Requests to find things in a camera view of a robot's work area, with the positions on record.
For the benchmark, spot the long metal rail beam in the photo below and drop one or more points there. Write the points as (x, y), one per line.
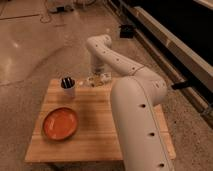
(183, 31)

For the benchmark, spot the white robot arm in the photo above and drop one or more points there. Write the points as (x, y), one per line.
(133, 98)

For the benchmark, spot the black box on floor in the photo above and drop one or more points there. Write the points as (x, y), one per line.
(126, 31)

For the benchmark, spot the orange ceramic bowl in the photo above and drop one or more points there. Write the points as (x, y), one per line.
(60, 124)

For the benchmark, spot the wooden table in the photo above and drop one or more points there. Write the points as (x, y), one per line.
(95, 138)

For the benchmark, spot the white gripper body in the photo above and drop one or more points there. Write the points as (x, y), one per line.
(99, 79)

